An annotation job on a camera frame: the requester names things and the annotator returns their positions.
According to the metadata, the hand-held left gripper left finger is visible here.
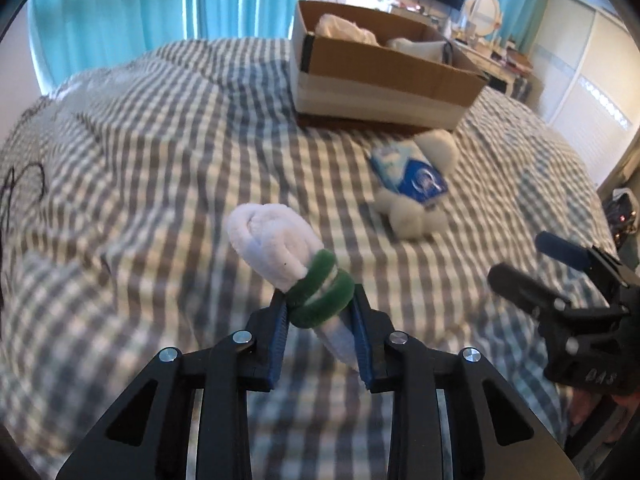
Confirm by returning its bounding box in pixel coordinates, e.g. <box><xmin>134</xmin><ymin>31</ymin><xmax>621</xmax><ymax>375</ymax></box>
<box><xmin>55</xmin><ymin>287</ymin><xmax>291</xmax><ymax>480</ymax></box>

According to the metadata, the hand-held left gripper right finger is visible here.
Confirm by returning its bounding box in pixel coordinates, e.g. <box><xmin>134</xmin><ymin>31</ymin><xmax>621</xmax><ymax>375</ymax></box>
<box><xmin>350</xmin><ymin>285</ymin><xmax>581</xmax><ymax>480</ymax></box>

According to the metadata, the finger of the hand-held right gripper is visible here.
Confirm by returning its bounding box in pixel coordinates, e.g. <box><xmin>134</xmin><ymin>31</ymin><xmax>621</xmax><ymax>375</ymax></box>
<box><xmin>487</xmin><ymin>262</ymin><xmax>573</xmax><ymax>322</ymax></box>
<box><xmin>534</xmin><ymin>231</ymin><xmax>632</xmax><ymax>288</ymax></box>

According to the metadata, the brown cardboard box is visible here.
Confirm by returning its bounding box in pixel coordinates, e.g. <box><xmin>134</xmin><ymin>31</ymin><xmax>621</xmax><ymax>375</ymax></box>
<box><xmin>290</xmin><ymin>0</ymin><xmax>490</xmax><ymax>132</ymax></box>

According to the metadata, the white plush toy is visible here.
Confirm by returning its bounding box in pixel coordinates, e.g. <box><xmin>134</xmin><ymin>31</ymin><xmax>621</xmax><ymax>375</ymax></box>
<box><xmin>374</xmin><ymin>129</ymin><xmax>461</xmax><ymax>239</ymax></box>

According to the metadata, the white wardrobe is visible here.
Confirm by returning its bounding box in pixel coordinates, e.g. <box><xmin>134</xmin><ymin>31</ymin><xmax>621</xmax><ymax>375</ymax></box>
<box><xmin>530</xmin><ymin>0</ymin><xmax>640</xmax><ymax>187</ymax></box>

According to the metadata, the cluttered dressing table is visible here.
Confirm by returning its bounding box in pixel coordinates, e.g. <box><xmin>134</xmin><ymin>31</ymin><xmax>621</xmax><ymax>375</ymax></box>
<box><xmin>447</xmin><ymin>35</ymin><xmax>545</xmax><ymax>102</ymax></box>

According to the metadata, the grey checked blanket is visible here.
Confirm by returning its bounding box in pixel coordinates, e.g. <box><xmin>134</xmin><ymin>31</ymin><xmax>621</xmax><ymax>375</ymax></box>
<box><xmin>0</xmin><ymin>37</ymin><xmax>621</xmax><ymax>480</ymax></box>

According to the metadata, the white folded cloth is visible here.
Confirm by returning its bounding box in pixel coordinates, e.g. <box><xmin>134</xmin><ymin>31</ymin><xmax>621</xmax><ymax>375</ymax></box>
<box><xmin>386</xmin><ymin>36</ymin><xmax>447</xmax><ymax>62</ymax></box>

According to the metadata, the round white vanity mirror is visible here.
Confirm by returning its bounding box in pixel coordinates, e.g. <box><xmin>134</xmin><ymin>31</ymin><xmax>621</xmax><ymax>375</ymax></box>
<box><xmin>462</xmin><ymin>0</ymin><xmax>502</xmax><ymax>42</ymax></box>

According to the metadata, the white crumpled cloth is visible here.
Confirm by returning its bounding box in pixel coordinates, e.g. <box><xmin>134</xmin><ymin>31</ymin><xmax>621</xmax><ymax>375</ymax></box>
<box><xmin>316</xmin><ymin>14</ymin><xmax>381</xmax><ymax>46</ymax></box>

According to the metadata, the teal window curtain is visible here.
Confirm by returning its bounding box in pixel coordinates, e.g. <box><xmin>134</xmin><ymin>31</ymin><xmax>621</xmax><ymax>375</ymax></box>
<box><xmin>27</xmin><ymin>0</ymin><xmax>312</xmax><ymax>88</ymax></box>

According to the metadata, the black cable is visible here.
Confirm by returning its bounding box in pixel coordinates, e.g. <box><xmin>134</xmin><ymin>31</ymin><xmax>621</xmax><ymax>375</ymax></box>
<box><xmin>0</xmin><ymin>161</ymin><xmax>47</xmax><ymax>311</ymax></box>

